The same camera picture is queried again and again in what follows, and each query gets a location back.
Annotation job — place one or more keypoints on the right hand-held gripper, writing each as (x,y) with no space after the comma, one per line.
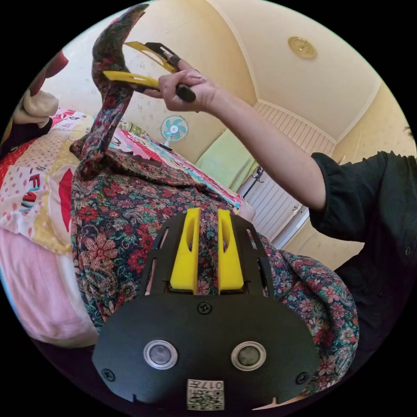
(187,93)

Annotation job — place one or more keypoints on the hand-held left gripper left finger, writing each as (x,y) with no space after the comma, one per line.
(186,260)

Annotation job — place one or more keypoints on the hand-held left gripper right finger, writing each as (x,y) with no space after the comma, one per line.
(230,264)

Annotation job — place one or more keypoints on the dark floral patterned shirt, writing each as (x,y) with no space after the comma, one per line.
(114,215)

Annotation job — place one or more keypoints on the person's right forearm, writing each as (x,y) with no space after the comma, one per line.
(264,148)

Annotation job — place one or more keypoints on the person's right hand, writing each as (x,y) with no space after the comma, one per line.
(202,92)

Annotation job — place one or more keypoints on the small white and teal fan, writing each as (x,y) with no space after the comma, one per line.
(174,128)

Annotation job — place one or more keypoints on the white door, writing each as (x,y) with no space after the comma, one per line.
(273,198)

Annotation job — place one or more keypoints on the pile of clothes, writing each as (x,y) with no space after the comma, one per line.
(39,104)

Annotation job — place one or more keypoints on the person's body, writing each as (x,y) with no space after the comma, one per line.
(374,211)

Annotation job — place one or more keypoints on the round gold ceiling lamp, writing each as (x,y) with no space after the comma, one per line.
(302,47)

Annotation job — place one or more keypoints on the bed with printed patchwork quilt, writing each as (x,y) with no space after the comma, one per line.
(29,182)

